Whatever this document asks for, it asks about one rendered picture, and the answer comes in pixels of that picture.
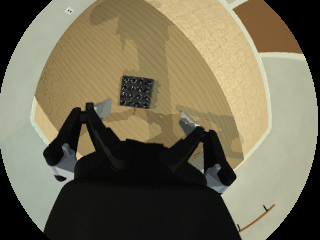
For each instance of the black square box with knobs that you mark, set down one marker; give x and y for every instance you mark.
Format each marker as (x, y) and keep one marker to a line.
(131, 95)

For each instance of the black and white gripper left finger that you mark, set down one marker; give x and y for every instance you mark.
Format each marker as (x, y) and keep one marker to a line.
(60, 154)

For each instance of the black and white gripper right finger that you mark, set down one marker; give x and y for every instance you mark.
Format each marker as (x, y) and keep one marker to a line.
(218, 172)

